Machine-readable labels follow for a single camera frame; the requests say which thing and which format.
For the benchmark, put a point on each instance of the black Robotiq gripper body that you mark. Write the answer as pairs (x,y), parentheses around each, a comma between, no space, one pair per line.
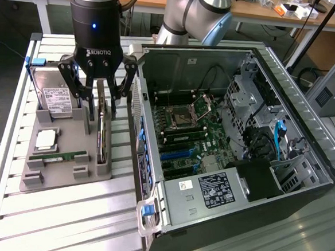
(96,34)

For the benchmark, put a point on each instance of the graphics card with metal bracket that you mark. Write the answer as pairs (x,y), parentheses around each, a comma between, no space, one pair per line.
(102,138)

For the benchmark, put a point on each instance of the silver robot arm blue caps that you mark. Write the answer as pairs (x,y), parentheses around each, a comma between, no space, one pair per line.
(178,17)

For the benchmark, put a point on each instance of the grey printed parts rack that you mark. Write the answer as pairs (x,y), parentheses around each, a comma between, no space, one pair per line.
(65,141)

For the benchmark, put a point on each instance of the CPU socket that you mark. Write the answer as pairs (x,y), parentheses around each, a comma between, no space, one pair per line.
(181,116)

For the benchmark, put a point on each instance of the silver CPU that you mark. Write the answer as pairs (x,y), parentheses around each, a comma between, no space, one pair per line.
(45,140)

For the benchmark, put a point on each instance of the green RAM stick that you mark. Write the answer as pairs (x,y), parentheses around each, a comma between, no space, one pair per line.
(67,155)

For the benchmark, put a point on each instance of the metal socket cover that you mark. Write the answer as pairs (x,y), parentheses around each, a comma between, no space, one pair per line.
(202,106)

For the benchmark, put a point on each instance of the black RAM stick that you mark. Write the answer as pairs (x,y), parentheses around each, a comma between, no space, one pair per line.
(184,136)

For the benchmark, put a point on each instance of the green Dell motherboard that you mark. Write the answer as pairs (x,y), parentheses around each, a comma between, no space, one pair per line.
(213,131)

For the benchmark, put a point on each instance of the black expansion slot blue latch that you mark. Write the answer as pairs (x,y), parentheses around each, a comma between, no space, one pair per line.
(179,166)

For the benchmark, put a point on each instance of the perforated metal drive cage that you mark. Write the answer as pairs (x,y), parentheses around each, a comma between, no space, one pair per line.
(237,116)

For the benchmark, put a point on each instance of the silver chipset heatsink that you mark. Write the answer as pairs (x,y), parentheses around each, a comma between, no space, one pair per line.
(211,163)

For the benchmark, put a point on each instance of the blue case latch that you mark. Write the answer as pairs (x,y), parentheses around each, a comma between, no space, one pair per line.
(147,210)

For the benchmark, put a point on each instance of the grey power supply with labels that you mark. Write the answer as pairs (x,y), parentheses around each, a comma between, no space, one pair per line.
(179,206)

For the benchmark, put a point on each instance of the black plastic shroud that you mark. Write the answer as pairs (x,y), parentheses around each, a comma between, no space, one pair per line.
(256,177)

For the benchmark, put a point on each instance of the small white box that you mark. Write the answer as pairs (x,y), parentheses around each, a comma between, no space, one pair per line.
(306,14)

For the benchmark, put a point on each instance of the open black PC case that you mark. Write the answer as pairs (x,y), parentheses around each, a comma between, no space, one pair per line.
(234,236)

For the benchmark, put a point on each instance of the grey metal disk bay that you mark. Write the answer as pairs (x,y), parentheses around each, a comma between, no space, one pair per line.
(296,172)

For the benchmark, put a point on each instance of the black stand pole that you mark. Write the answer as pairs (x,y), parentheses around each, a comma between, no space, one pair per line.
(321,27)

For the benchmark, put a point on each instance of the hard disk with blue bracket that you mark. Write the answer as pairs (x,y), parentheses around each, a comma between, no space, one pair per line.
(54,100)

